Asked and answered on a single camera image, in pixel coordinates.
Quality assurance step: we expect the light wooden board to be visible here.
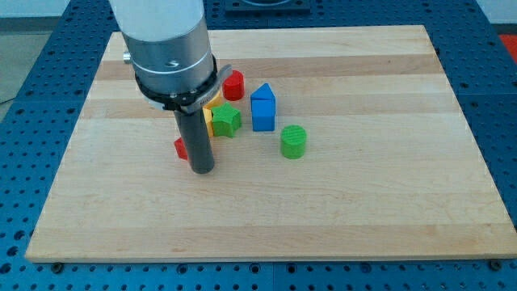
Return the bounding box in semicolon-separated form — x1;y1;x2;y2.
26;25;516;263

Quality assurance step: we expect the green cylinder block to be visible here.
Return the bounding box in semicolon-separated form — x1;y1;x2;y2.
280;124;307;159

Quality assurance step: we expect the yellow block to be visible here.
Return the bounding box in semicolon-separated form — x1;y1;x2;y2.
203;91;225;137

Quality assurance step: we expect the blue cube block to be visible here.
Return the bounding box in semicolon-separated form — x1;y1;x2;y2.
251;100;275;132

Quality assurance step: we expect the red cylinder block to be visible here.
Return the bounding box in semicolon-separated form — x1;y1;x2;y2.
222;70;246;101

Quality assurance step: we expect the small red block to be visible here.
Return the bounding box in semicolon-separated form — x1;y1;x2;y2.
174;137;188;160

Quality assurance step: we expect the green star block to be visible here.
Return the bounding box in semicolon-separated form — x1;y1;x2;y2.
212;102;242;138

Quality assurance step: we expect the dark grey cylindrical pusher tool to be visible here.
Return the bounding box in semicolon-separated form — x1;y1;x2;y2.
174;110;215;174

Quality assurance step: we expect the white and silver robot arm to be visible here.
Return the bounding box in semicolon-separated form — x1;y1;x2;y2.
109;0;232;114

